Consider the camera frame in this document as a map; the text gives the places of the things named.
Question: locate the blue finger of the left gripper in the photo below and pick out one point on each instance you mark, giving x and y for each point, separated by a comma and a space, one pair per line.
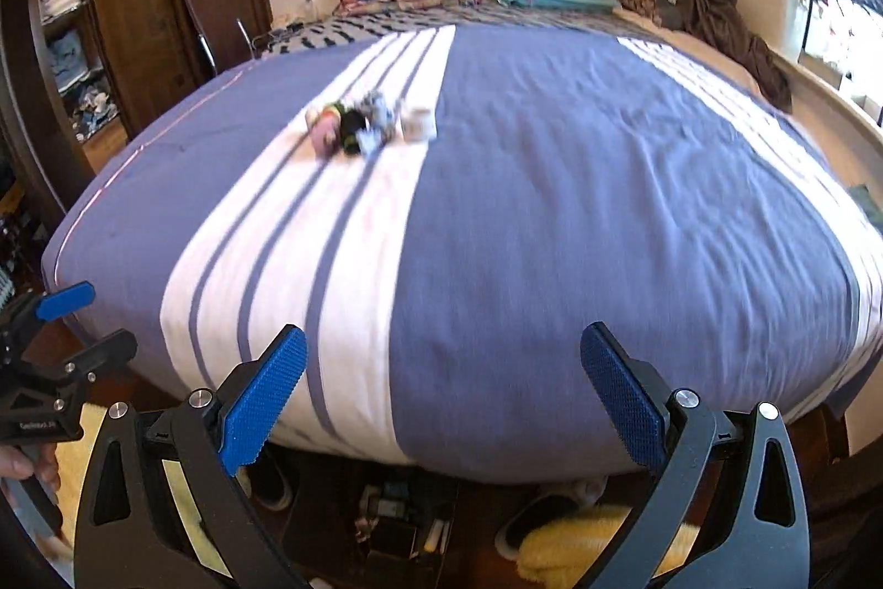
111, 354
55, 306

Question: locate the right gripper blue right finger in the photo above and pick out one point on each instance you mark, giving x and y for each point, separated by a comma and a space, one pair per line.
632, 393

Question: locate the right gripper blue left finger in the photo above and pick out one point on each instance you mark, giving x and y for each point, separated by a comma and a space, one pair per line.
266, 385

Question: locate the pink yellow plush toy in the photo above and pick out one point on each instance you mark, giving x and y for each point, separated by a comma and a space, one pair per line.
323, 126

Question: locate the black thread spool green ends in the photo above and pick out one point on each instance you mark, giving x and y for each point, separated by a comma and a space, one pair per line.
352, 123

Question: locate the grey blue frayed fabric scrap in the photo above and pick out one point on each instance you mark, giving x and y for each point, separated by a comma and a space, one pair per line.
381, 122

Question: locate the white tape roll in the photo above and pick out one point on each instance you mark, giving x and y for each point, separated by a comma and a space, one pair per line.
418, 125

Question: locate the left hand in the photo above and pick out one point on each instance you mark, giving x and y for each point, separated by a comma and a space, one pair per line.
17, 466

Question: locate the yellow fluffy rug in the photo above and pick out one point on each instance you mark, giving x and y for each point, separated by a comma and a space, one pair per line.
558, 554

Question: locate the purple white striped bedspread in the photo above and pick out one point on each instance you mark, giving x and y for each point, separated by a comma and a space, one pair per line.
576, 177

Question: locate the dark chair by bed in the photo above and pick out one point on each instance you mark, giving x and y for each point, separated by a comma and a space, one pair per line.
221, 35

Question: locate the black patterned grey blanket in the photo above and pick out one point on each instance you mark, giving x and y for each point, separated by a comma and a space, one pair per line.
339, 31

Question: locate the white storage box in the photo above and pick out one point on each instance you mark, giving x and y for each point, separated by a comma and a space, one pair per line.
781, 23

